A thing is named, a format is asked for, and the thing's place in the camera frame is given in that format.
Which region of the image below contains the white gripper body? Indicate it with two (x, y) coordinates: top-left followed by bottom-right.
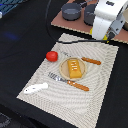
(90, 8), (127, 42)

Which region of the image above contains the toy bread loaf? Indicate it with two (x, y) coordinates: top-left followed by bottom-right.
(67, 59), (82, 79)

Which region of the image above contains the red toy tomato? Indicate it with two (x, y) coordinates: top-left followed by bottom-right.
(46, 51), (58, 62)

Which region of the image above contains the yellow butter box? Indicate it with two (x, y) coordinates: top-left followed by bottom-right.
(89, 28), (108, 40)

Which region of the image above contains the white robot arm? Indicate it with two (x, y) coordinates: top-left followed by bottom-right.
(92, 0), (128, 40)

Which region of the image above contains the beige bowl at edge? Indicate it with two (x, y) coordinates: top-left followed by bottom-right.
(123, 17), (128, 31)

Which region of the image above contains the right grey toy pot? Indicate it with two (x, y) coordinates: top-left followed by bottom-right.
(84, 4), (96, 25)

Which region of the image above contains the grey toy pot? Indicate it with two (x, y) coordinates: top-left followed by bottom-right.
(61, 2), (87, 21)
(84, 4), (96, 25)

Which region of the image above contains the left grey toy pot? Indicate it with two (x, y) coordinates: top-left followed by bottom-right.
(61, 2), (87, 21)

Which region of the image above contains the round wooden plate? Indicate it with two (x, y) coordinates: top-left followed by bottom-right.
(59, 57), (87, 81)

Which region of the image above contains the woven beige placemat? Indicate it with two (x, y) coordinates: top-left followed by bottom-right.
(16, 32), (120, 128)

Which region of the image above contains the knife with wooden handle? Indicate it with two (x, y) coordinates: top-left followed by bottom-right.
(61, 51), (101, 65)

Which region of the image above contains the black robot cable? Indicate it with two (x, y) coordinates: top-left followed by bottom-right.
(45, 0), (108, 44)

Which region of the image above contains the fork with wooden handle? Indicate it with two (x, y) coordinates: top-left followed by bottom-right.
(48, 72), (89, 91)

